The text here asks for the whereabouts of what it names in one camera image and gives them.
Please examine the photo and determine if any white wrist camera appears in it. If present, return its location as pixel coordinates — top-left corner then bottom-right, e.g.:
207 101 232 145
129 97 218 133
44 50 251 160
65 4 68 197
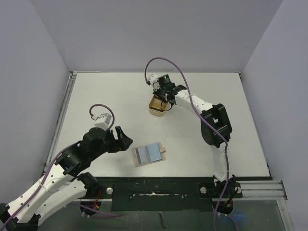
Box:
146 74 159 87
91 113 112 131

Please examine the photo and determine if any purple cable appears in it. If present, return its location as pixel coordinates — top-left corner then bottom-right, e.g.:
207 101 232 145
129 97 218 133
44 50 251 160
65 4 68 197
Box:
4 103 122 231
144 57 241 231

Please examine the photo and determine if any aluminium extrusion rail left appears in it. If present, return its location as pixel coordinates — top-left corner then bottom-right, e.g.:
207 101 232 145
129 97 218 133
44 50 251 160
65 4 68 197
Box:
44 72 77 170

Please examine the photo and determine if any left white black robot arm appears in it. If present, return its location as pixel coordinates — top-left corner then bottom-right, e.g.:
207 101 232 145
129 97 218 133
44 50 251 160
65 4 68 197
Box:
0 126 133 231

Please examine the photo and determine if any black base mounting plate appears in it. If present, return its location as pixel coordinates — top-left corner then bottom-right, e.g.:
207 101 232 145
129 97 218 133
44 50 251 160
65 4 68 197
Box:
69 177 243 216

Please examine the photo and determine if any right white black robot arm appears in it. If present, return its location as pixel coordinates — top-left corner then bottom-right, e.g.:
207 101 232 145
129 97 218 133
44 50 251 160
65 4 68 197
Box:
147 74 232 197

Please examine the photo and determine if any beige leather card holder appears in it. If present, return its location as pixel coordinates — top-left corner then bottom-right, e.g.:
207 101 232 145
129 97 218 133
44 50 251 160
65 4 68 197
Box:
132 142 166 167

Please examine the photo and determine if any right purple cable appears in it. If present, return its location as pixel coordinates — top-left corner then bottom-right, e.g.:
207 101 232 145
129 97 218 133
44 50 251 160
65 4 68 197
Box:
144 57 241 231

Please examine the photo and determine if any tan oval wooden tray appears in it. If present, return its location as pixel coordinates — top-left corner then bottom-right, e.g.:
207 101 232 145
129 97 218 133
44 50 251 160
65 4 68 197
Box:
148 95 170 117

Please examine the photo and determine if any short black cable loop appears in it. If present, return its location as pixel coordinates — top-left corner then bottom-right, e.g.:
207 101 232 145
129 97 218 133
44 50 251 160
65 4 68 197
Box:
151 95 175 113

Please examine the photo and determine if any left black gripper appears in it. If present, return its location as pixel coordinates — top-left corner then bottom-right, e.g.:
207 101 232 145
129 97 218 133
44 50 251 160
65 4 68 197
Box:
90 126 132 160

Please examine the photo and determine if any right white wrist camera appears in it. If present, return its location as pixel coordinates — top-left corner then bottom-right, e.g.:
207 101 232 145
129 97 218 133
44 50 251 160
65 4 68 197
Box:
146 74 159 87

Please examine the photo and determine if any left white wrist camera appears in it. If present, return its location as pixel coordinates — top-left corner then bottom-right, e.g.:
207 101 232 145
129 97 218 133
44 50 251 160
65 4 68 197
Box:
91 113 112 131

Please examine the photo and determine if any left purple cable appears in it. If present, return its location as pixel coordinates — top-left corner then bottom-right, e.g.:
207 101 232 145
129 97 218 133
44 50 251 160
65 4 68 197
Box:
4 103 122 231

